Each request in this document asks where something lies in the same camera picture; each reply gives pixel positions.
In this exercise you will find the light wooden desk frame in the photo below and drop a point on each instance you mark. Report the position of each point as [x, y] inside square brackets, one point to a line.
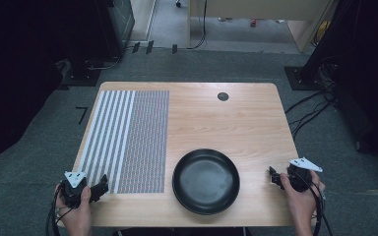
[262, 9]

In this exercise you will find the person's left hand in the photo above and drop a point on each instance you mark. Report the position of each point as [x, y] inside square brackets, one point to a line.
[76, 216]

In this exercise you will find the black tilted stand with base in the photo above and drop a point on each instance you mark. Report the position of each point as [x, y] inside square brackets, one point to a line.
[308, 75]

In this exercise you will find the small red object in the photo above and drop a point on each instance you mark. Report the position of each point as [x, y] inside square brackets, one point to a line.
[253, 22]

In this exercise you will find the dark cabinet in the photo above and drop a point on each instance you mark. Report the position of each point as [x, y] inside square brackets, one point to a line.
[121, 23]

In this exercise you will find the black tape strip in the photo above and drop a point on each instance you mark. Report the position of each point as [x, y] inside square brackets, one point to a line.
[136, 47]
[149, 47]

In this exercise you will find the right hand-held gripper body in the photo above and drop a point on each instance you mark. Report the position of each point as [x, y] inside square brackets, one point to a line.
[300, 177]

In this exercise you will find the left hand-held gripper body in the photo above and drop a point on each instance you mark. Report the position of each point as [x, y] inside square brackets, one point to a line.
[72, 193]

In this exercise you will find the black round plate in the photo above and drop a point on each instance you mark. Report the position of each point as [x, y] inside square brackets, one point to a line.
[206, 182]

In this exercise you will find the person's dark clothing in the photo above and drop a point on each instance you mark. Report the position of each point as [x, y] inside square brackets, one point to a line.
[183, 232]

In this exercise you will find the grey white striped placemat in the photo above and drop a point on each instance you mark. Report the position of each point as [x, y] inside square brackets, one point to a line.
[134, 141]

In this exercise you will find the person's right hand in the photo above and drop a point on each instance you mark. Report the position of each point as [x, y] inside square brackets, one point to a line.
[297, 203]

